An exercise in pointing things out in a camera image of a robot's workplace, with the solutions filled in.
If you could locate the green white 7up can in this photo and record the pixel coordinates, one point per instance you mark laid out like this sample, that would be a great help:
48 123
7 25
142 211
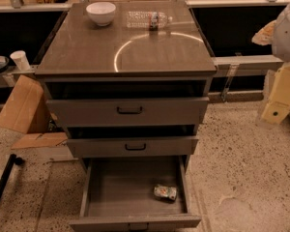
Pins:
166 192

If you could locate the white paper cup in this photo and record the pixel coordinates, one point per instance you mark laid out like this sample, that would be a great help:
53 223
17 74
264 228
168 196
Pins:
20 59

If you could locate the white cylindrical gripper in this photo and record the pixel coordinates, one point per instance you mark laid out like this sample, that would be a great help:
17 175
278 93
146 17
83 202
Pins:
287 36

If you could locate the upright brown cardboard box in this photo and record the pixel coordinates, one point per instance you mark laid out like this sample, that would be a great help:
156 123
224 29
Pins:
25 110

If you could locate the grey drawer cabinet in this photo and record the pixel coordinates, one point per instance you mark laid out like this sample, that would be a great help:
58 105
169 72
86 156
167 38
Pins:
88 62

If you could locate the bottom grey open drawer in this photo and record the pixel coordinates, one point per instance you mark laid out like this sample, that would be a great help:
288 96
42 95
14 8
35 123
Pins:
119 196

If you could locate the black metal stand leg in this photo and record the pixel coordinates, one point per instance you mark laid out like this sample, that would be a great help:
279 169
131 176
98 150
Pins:
12 161

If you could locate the flat brown cardboard piece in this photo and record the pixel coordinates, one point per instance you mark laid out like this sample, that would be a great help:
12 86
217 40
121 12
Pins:
39 140

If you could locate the white ceramic bowl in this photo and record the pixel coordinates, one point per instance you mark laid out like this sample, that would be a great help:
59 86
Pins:
101 13

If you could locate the top grey drawer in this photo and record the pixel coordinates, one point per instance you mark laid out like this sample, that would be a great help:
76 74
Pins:
128 112

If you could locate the middle grey drawer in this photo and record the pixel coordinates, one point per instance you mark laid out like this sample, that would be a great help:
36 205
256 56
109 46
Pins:
132 147

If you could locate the clear plastic water bottle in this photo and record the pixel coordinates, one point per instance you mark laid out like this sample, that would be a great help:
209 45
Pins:
147 20

